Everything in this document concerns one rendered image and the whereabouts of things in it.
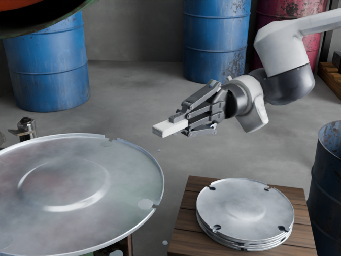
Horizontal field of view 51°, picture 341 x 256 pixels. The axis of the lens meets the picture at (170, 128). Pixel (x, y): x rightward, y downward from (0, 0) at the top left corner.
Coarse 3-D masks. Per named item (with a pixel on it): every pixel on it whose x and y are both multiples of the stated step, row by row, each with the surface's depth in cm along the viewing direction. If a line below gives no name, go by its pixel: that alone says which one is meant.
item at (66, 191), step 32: (0, 160) 57; (32, 160) 57; (64, 160) 57; (96, 160) 58; (128, 160) 59; (0, 192) 50; (32, 192) 49; (64, 192) 50; (96, 192) 50; (128, 192) 51; (160, 192) 51; (0, 224) 44; (32, 224) 45; (64, 224) 45; (96, 224) 45; (128, 224) 45
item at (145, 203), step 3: (141, 201) 49; (144, 201) 49; (147, 201) 49; (150, 201) 50; (138, 204) 49; (141, 204) 49; (144, 204) 49; (147, 204) 49; (150, 204) 49; (141, 207) 48; (144, 207) 48; (147, 207) 48; (150, 207) 48
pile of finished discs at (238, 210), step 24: (216, 192) 115; (240, 192) 115; (264, 192) 115; (216, 216) 105; (240, 216) 104; (264, 216) 105; (288, 216) 105; (216, 240) 101; (240, 240) 96; (264, 240) 96
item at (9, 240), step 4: (4, 236) 42; (8, 236) 43; (0, 240) 42; (4, 240) 42; (8, 240) 42; (12, 240) 42; (0, 244) 41; (4, 244) 41; (8, 244) 41; (0, 248) 41; (4, 248) 41
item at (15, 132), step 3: (18, 129) 67; (21, 129) 67; (24, 129) 67; (12, 132) 66; (15, 132) 66; (18, 132) 66; (21, 132) 66; (24, 132) 66; (27, 132) 66; (30, 132) 66; (33, 132) 67; (15, 135) 66; (18, 135) 65; (21, 135) 66
